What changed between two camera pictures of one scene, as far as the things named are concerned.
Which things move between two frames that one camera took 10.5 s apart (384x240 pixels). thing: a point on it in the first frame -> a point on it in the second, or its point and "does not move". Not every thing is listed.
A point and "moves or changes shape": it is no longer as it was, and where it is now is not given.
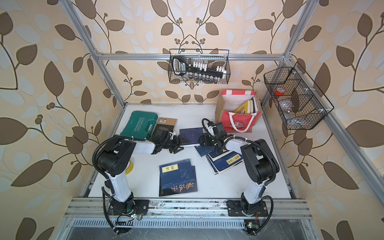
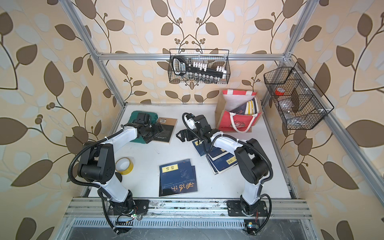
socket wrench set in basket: x=197 y=71 does not move
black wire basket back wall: x=199 y=66 does not move
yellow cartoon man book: x=243 y=108 -> x=250 y=109
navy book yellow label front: x=177 y=178 does not move
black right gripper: x=207 y=138 -> x=183 y=131
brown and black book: x=164 y=124 does not move
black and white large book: x=255 y=105 does not move
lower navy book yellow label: x=225 y=162 does not move
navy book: x=191 y=136 moves or changes shape
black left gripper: x=176 y=144 -> x=156 y=131
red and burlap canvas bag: x=239 y=111 does not move
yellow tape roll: x=130 y=168 does not move
